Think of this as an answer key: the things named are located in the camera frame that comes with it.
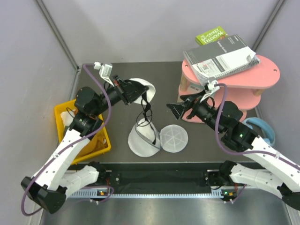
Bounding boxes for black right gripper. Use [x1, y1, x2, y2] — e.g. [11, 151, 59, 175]
[167, 89, 224, 134]

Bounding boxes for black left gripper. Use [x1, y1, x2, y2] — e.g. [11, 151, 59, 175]
[92, 75, 149, 117]

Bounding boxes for white bra with black straps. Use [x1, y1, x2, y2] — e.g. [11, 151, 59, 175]
[129, 78, 158, 145]

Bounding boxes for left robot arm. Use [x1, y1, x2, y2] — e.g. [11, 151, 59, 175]
[21, 76, 156, 214]

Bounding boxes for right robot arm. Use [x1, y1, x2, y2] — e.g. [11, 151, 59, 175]
[166, 94, 300, 210]

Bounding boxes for teal paperback book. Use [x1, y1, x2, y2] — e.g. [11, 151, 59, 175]
[187, 84, 203, 93]

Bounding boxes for mustard yellow garment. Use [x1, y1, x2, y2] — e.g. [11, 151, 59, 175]
[89, 134, 108, 152]

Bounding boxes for grey spiral-bound manual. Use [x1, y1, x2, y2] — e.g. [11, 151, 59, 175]
[183, 34, 260, 84]

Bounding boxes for white garment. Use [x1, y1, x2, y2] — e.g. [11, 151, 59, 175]
[60, 107, 76, 127]

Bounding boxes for pink three-tier shelf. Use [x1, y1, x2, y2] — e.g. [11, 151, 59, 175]
[179, 55, 280, 120]

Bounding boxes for yellow plastic bin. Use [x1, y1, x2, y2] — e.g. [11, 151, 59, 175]
[54, 99, 111, 165]

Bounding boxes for green treehouse book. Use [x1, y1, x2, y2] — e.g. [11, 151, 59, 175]
[195, 26, 228, 45]

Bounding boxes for light blue headphones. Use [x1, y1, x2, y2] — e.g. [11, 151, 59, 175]
[243, 117, 276, 146]

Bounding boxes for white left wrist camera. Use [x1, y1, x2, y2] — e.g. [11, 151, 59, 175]
[93, 62, 113, 85]

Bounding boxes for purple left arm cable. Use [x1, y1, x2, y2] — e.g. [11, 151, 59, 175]
[21, 64, 112, 216]

